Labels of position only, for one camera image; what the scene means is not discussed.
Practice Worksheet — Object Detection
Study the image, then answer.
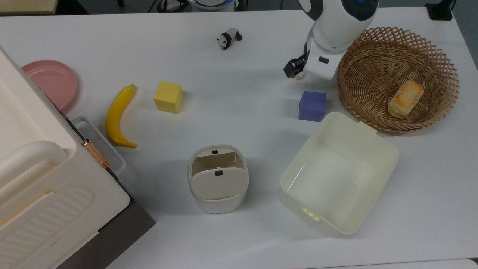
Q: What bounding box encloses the copper latch on cream box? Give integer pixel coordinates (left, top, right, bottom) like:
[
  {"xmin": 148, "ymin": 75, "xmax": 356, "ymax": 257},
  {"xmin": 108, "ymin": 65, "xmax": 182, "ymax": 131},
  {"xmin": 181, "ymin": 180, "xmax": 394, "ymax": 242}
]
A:
[{"xmin": 81, "ymin": 139, "xmax": 112, "ymax": 170}]

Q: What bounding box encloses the golden bread piece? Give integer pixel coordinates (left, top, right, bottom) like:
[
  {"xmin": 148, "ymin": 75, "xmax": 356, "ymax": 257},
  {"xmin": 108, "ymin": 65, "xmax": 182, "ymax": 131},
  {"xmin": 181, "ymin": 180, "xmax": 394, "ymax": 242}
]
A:
[{"xmin": 388, "ymin": 80, "xmax": 425, "ymax": 119}]

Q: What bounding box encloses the purple cube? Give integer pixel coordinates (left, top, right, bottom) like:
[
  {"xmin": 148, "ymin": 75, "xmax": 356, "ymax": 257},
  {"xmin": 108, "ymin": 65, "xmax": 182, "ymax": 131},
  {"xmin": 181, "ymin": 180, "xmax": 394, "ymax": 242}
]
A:
[{"xmin": 298, "ymin": 91, "xmax": 327, "ymax": 122}]

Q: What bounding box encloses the pink plate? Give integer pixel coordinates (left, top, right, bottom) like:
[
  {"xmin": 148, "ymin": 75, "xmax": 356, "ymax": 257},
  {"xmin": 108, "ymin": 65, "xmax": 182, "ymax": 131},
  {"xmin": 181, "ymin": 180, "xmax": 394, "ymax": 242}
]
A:
[{"xmin": 21, "ymin": 60, "xmax": 78, "ymax": 111}]

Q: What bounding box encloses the beige trash can with lid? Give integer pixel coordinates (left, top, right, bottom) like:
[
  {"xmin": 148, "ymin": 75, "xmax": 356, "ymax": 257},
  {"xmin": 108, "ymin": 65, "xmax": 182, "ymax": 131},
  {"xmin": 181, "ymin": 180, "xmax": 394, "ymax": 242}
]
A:
[{"xmin": 187, "ymin": 145, "xmax": 249, "ymax": 214}]

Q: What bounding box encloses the cream storage box with handle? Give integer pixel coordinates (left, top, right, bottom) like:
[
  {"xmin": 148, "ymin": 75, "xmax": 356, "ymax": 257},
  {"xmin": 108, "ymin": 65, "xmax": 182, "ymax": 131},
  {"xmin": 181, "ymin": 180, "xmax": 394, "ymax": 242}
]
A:
[{"xmin": 0, "ymin": 47, "xmax": 131, "ymax": 269}]

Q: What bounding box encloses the tan wooden desk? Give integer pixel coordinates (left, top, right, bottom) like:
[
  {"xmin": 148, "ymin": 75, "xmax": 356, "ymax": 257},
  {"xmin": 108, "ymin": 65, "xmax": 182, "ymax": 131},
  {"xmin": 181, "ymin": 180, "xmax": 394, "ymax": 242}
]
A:
[{"xmin": 0, "ymin": 0, "xmax": 59, "ymax": 15}]

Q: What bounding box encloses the yellow cube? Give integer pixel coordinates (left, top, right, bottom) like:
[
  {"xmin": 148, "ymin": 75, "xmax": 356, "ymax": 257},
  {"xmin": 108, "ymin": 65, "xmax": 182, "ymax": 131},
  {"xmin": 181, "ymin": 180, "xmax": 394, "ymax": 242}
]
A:
[{"xmin": 153, "ymin": 81, "xmax": 184, "ymax": 114}]

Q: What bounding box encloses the white handle of wood box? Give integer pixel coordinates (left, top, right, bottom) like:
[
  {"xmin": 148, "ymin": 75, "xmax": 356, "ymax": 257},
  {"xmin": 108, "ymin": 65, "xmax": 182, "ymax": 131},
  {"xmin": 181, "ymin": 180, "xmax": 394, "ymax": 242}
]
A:
[{"xmin": 70, "ymin": 116, "xmax": 127, "ymax": 177}]

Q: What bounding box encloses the woven wicker basket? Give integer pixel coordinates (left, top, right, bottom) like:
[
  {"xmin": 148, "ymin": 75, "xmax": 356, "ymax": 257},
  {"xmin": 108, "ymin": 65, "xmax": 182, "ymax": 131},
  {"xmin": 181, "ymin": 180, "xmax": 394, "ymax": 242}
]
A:
[{"xmin": 337, "ymin": 26, "xmax": 460, "ymax": 134}]

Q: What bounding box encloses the cream rectangular plastic bin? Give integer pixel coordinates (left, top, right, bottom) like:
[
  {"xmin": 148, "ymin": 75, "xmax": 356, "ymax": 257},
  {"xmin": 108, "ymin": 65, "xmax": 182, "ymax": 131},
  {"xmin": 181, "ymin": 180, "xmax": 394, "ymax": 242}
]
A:
[{"xmin": 278, "ymin": 112, "xmax": 400, "ymax": 238}]

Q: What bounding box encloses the panda toy figure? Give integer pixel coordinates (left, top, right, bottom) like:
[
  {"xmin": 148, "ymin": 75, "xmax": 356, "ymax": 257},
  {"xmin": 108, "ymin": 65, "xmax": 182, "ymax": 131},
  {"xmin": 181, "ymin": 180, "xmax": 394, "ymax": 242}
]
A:
[{"xmin": 217, "ymin": 28, "xmax": 243, "ymax": 51}]

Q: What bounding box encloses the yellow banana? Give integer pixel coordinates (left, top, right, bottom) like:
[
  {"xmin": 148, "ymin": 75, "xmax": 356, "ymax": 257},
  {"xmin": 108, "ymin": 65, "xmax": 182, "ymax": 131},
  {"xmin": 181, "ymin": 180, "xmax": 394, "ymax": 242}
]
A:
[{"xmin": 105, "ymin": 84, "xmax": 138, "ymax": 148}]

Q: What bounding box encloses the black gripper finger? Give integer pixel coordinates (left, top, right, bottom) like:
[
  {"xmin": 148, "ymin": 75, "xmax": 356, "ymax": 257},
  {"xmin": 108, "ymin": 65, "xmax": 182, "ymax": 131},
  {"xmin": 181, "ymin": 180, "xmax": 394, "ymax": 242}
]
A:
[{"xmin": 283, "ymin": 55, "xmax": 307, "ymax": 79}]

